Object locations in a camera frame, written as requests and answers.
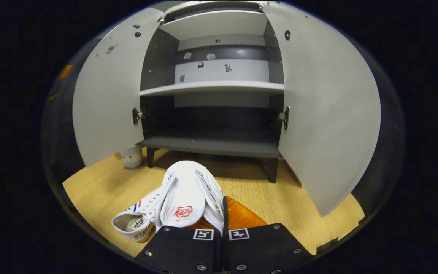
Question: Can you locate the grey shoe cabinet door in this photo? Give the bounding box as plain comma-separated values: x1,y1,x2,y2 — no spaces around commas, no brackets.
73,7,165,167
261,2,381,217

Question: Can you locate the white plush toy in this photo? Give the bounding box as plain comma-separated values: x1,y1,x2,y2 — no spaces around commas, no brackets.
114,146,144,169

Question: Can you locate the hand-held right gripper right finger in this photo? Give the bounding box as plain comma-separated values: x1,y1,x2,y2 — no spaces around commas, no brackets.
222,196,315,274

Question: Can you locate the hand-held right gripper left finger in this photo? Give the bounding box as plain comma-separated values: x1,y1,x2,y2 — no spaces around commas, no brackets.
135,225,222,274

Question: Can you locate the white canvas shoe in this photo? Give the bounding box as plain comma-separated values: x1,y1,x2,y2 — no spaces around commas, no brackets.
154,160,225,233
112,188,163,243

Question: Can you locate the black backdrop cloth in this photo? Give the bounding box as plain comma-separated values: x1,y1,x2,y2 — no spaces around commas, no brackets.
42,30,406,213

